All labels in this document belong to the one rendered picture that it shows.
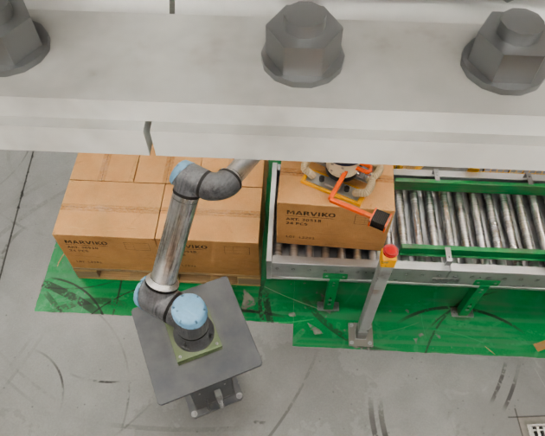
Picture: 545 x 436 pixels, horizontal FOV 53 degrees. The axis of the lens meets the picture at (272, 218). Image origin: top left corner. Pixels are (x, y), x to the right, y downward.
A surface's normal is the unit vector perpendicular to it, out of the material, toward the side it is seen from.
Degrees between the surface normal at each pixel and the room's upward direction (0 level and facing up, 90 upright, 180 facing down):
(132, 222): 0
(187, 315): 7
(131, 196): 0
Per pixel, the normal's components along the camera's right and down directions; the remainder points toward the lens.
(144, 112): -0.05, 0.83
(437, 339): 0.00, -0.55
